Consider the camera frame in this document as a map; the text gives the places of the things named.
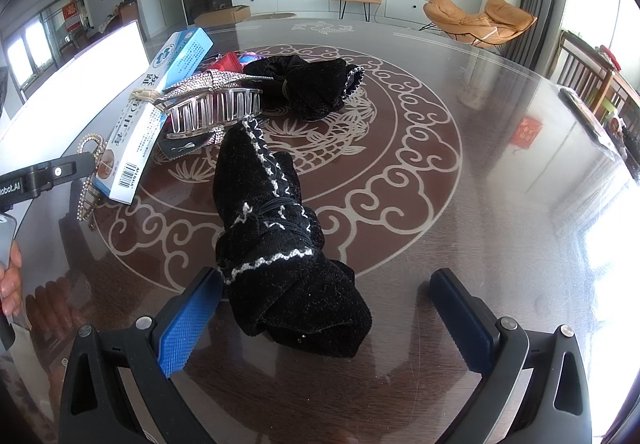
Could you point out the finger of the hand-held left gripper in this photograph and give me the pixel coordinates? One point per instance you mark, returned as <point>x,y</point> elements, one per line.
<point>60,172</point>

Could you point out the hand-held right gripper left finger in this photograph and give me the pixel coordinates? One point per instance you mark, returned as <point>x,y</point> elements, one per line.
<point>192,319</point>

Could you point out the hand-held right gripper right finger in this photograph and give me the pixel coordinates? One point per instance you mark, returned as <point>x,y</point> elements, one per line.
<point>460,319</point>

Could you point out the black scrunchie with white trim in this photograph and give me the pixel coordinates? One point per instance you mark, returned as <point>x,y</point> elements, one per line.
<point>290,284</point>

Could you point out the blue white ointment box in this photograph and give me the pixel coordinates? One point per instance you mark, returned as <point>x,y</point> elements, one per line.
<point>175,59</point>

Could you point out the black velvet rhinestone scrunchie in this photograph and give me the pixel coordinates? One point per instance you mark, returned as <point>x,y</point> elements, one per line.
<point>310,89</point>

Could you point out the brown patterned desktop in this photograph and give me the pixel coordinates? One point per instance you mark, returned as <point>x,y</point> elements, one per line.
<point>450,224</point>

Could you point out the person's left hand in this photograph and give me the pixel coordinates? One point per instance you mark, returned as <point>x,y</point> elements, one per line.
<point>10,279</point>

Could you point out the pearl hair claw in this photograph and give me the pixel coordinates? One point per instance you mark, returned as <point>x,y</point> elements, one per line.
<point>90,204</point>

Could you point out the tan rubber band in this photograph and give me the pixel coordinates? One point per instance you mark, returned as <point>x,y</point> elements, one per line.
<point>145,98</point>

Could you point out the red window poster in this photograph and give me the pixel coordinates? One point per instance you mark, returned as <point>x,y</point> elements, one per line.
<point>71,17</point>

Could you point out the clear rhinestone bow hair claw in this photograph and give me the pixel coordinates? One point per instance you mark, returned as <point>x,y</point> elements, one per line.
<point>210,112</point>

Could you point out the wooden side cabinet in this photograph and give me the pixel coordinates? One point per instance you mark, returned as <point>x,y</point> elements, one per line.
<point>128,14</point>

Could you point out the red snack packet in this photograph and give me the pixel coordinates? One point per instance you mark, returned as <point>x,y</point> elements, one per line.
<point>225,62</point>

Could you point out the purple toy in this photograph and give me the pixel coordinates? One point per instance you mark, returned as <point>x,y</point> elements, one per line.
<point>250,58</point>

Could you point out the cardboard box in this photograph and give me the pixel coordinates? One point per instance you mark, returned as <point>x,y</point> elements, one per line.
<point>220,15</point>

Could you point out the wooden dining chair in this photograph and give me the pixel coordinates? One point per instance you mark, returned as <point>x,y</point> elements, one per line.
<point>580,69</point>

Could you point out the orange lounge chair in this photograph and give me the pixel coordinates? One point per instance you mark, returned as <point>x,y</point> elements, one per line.
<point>475,19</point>

